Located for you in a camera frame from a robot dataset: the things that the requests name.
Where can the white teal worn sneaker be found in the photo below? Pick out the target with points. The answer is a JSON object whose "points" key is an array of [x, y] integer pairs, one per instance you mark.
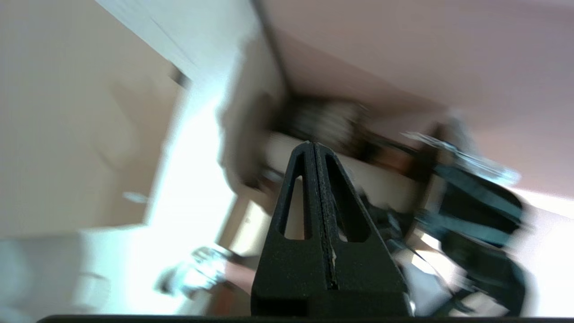
{"points": [[199, 269]]}

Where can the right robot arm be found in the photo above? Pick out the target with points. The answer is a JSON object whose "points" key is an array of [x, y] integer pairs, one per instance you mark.
{"points": [[480, 215]]}

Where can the person lower leg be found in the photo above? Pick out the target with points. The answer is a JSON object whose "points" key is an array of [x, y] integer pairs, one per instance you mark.
{"points": [[240, 276]]}

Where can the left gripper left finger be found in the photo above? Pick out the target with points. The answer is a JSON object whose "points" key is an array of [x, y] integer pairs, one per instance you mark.
{"points": [[291, 264]]}

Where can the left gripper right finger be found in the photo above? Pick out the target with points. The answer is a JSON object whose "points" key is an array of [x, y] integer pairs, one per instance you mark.
{"points": [[367, 269]]}

